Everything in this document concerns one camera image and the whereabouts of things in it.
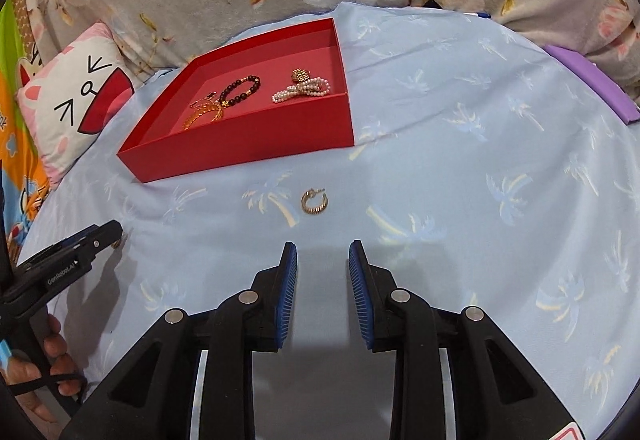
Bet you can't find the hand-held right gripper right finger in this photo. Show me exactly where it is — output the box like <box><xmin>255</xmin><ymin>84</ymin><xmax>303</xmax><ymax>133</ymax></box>
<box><xmin>348</xmin><ymin>240</ymin><xmax>583</xmax><ymax>440</ymax></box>

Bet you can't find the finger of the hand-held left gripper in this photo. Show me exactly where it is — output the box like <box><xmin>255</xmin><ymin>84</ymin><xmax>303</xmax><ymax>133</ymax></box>
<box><xmin>69</xmin><ymin>220</ymin><xmax>123</xmax><ymax>255</ymax></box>

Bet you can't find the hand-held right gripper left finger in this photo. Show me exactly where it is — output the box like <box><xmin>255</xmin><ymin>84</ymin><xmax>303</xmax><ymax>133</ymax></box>
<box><xmin>60</xmin><ymin>241</ymin><xmax>298</xmax><ymax>440</ymax></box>

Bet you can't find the gold braided bangle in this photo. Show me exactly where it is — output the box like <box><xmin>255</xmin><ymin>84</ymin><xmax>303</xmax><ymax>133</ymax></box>
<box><xmin>181</xmin><ymin>97</ymin><xmax>226</xmax><ymax>130</ymax></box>

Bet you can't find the red cardboard box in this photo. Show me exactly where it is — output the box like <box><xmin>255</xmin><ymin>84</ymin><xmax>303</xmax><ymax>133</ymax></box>
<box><xmin>116</xmin><ymin>16</ymin><xmax>357</xmax><ymax>184</ymax></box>

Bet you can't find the pearl bracelet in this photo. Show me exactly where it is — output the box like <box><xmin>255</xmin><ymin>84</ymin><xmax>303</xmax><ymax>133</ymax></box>
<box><xmin>271</xmin><ymin>76</ymin><xmax>332</xmax><ymax>104</ymax></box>

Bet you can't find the black bead bracelet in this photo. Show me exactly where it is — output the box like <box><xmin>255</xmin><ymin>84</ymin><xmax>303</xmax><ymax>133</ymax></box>
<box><xmin>217</xmin><ymin>75</ymin><xmax>262</xmax><ymax>108</ymax></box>

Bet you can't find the person's left hand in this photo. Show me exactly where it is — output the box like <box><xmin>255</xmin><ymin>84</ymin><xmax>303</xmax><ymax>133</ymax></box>
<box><xmin>0</xmin><ymin>315</ymin><xmax>83</xmax><ymax>431</ymax></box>

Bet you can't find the colourful cartoon blanket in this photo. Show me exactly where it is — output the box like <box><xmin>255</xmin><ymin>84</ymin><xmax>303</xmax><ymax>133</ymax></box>
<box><xmin>0</xmin><ymin>0</ymin><xmax>56</xmax><ymax>271</ymax></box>

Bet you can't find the cat face pillow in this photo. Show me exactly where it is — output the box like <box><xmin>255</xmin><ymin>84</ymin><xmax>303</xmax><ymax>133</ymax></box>
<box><xmin>15</xmin><ymin>22</ymin><xmax>136</xmax><ymax>186</ymax></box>

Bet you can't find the light blue palm print sheet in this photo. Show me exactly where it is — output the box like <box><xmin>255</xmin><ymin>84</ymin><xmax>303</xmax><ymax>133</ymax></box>
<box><xmin>10</xmin><ymin>0</ymin><xmax>640</xmax><ymax>440</ymax></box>

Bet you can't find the purple flat object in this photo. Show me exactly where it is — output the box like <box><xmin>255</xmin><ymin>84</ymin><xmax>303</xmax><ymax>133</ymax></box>
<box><xmin>542</xmin><ymin>44</ymin><xmax>640</xmax><ymax>123</ymax></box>

